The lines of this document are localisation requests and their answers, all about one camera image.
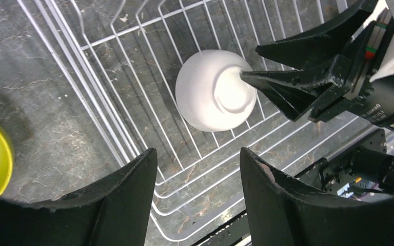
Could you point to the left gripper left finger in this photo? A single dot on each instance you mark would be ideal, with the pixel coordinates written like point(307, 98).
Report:
point(113, 210)

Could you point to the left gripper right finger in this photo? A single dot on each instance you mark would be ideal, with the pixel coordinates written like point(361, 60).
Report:
point(282, 210)

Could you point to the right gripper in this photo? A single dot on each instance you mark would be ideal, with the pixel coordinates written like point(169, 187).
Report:
point(318, 91)

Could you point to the plain white bowl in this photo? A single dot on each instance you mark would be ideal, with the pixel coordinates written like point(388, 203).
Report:
point(209, 91)

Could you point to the white wire dish rack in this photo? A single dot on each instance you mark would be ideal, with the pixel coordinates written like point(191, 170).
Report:
point(121, 58)

